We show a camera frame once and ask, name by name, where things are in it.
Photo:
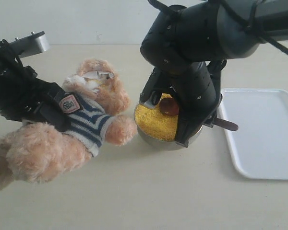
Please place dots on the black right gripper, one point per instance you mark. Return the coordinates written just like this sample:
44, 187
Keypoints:
191, 86

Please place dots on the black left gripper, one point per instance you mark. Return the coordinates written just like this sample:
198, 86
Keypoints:
28, 99

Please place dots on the dark brown wooden spoon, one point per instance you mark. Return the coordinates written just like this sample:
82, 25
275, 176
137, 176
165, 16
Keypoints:
168, 106

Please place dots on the tan teddy bear striped sweater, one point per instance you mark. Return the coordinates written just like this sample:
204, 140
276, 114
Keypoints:
94, 103

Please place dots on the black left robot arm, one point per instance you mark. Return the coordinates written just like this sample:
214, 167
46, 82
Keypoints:
25, 97

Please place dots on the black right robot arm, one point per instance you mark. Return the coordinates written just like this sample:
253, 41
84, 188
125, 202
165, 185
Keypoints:
189, 46

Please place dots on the steel bowl of yellow grain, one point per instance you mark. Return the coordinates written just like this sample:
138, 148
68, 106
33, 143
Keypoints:
156, 128

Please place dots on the white plastic tray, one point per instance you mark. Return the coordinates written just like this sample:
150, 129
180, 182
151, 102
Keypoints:
259, 148

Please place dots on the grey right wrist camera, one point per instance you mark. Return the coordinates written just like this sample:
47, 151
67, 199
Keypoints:
156, 85

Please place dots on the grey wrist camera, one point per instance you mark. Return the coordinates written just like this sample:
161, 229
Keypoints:
33, 44
156, 85

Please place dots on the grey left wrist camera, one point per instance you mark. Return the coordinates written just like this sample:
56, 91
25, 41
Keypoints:
33, 44

